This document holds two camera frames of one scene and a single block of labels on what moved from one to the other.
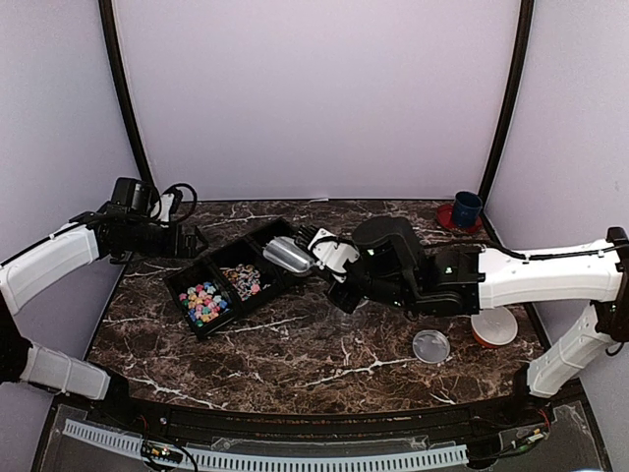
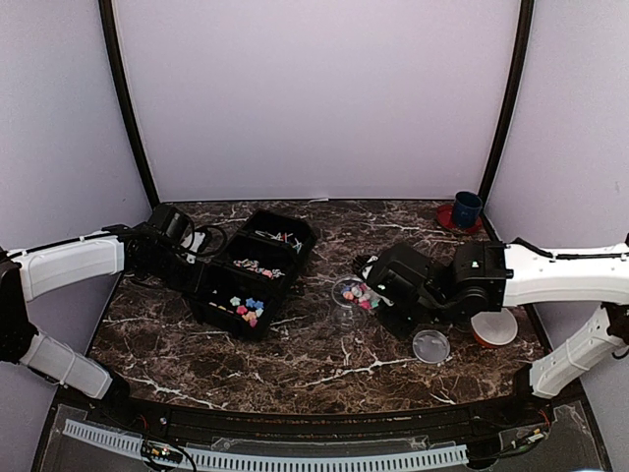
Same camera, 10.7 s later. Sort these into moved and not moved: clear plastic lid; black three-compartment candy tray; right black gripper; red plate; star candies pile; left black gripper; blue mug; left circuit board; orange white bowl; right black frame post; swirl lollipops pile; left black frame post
Moved: star candies pile; left black gripper; swirl lollipops pile; black three-compartment candy tray; right black gripper
Not moved: red plate; orange white bowl; left black frame post; clear plastic lid; blue mug; right black frame post; left circuit board
